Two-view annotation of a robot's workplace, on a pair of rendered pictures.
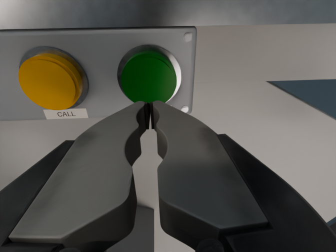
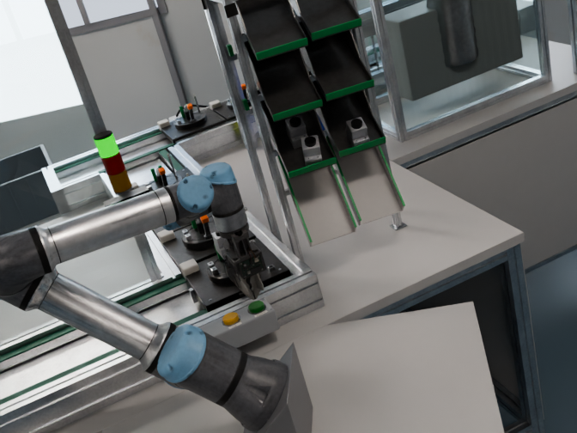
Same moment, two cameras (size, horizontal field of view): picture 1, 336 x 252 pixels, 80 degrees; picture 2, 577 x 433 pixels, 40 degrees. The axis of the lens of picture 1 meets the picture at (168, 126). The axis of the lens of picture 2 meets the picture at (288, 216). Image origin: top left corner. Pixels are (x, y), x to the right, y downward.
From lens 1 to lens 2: 195 cm
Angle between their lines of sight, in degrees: 95
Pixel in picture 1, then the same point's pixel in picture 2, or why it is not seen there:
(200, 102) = (300, 344)
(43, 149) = not seen: hidden behind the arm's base
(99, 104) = (244, 319)
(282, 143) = (365, 335)
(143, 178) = not seen: hidden behind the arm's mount
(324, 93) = not seen: outside the picture
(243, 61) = (309, 325)
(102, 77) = (244, 314)
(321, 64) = (346, 310)
